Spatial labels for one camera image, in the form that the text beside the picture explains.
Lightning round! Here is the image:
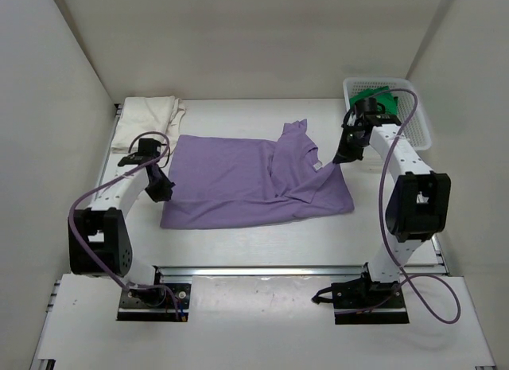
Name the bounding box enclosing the cream white t-shirt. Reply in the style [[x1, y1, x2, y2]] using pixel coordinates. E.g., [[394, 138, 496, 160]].
[[111, 95, 186, 153]]

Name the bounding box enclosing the purple t-shirt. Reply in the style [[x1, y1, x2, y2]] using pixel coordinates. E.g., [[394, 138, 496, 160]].
[[160, 120, 355, 230]]

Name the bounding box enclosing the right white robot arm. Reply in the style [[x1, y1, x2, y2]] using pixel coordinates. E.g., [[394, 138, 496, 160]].
[[333, 97, 451, 286]]

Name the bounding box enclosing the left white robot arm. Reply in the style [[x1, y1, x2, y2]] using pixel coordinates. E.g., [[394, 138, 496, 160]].
[[68, 131, 174, 290]]

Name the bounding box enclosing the green t-shirt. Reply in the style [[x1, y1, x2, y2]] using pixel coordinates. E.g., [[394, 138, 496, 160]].
[[349, 86, 398, 115]]

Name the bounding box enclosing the white plastic basket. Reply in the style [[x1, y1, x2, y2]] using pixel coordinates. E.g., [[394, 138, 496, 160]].
[[343, 77, 432, 151]]

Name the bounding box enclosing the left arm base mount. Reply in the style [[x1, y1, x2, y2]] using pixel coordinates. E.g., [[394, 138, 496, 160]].
[[116, 278, 192, 323]]

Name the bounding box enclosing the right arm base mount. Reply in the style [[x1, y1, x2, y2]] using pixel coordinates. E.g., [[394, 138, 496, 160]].
[[311, 267, 410, 325]]

